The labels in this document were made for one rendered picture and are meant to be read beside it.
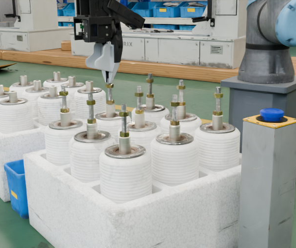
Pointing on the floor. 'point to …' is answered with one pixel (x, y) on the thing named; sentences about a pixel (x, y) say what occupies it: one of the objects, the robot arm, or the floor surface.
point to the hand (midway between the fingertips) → (111, 76)
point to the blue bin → (17, 187)
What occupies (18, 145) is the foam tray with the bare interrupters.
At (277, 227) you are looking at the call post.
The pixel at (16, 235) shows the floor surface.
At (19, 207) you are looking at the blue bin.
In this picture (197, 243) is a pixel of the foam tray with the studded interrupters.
